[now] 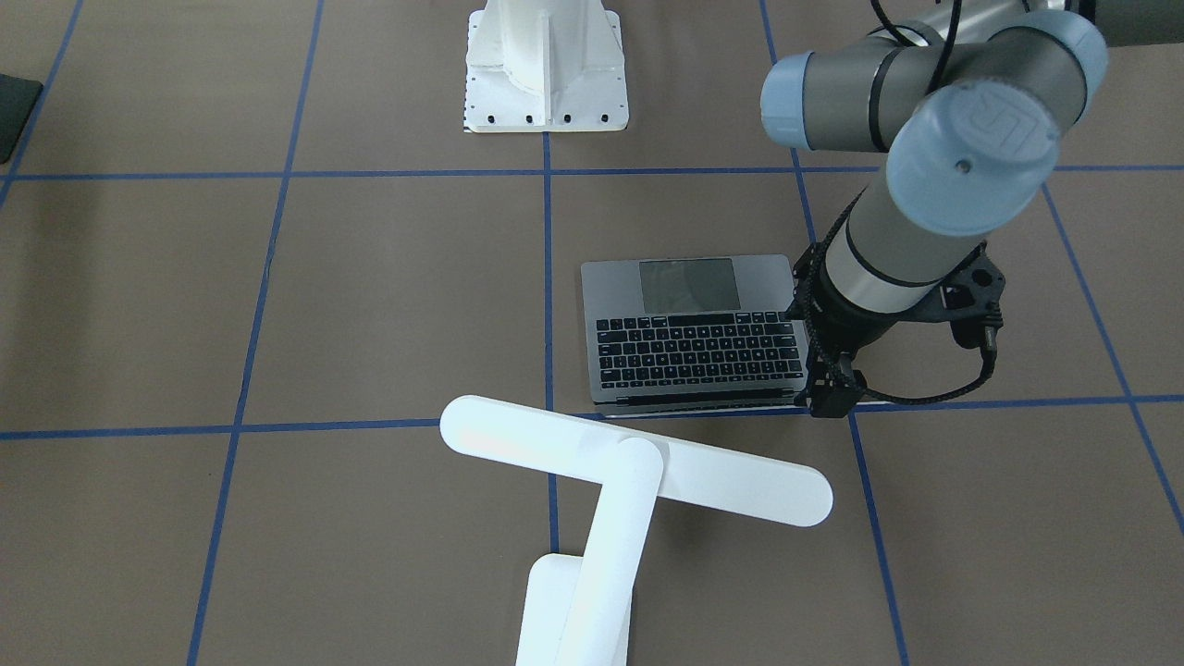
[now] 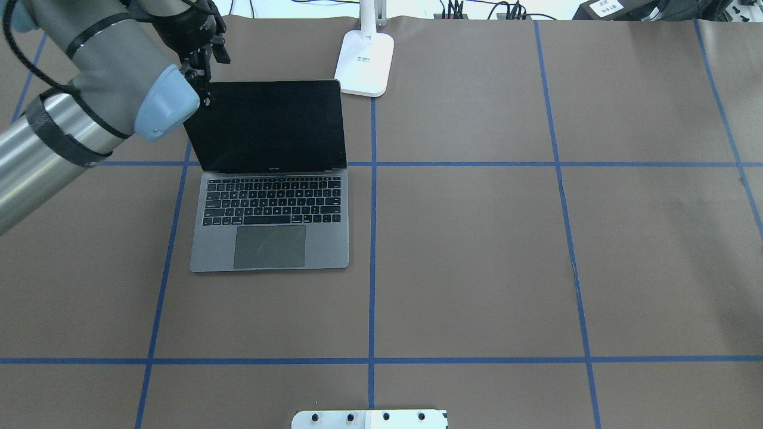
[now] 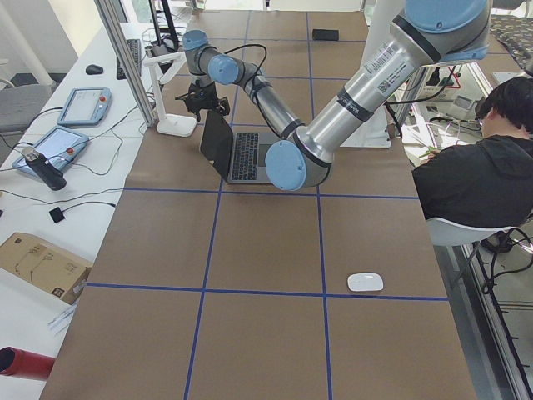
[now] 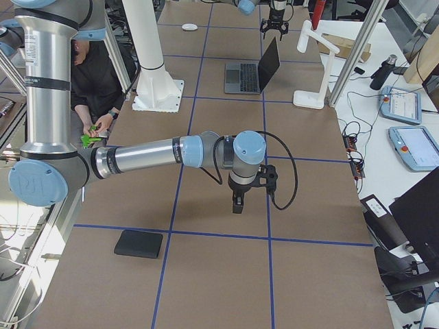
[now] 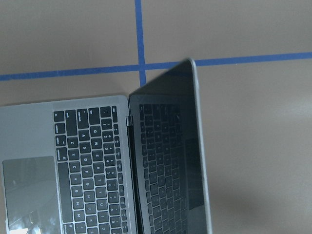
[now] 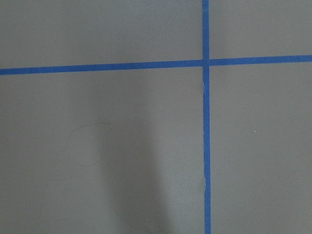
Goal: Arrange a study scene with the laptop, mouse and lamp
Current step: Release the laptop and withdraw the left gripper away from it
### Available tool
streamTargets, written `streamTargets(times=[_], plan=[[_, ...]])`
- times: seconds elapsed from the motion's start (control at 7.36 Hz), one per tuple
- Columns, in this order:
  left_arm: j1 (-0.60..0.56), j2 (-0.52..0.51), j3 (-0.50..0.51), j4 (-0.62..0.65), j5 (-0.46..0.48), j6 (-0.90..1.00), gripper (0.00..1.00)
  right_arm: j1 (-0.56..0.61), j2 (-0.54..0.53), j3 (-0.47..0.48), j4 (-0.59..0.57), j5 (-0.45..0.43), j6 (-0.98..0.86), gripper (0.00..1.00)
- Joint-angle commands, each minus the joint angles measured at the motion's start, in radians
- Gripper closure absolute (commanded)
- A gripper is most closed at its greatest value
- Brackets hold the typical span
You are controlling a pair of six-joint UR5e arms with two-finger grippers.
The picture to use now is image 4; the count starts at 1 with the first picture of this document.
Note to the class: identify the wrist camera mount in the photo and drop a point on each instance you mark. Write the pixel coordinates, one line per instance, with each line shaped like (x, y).
(267, 178)

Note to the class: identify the seated person in black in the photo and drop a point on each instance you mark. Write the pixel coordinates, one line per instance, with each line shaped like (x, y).
(96, 92)

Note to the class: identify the cardboard box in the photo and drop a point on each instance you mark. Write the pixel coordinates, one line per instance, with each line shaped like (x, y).
(345, 46)

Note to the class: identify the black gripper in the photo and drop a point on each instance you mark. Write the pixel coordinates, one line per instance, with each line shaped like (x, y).
(275, 14)
(240, 188)

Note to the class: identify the black mouse pad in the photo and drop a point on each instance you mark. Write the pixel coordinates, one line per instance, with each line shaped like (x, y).
(139, 244)

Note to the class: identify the lower teach pendant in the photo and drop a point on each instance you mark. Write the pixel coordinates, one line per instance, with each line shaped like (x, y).
(416, 147)

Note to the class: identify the red cylinder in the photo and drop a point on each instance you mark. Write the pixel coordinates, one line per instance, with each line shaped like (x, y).
(317, 13)

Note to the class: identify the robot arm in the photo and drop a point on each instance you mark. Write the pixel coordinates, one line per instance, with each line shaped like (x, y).
(247, 7)
(51, 165)

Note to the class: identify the grey laptop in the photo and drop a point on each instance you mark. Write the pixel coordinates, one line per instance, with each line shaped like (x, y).
(251, 78)

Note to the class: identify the upper teach pendant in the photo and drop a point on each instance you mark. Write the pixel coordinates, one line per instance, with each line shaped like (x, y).
(400, 105)

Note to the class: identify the black monitor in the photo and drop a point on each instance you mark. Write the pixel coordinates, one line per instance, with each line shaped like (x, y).
(416, 213)

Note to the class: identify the black water bottle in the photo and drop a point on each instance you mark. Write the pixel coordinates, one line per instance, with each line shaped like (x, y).
(382, 73)

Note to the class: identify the green handled tool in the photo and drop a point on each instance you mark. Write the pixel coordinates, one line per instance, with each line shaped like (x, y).
(87, 141)

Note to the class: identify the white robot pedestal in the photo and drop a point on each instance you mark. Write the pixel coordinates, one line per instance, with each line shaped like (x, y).
(156, 90)

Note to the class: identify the aluminium post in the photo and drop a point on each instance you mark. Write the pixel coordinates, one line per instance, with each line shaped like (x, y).
(365, 32)

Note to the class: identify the teach pendant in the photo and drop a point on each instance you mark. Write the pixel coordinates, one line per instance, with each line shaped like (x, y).
(416, 147)
(400, 105)

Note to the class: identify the white computer mouse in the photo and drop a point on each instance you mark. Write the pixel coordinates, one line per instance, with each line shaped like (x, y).
(189, 27)

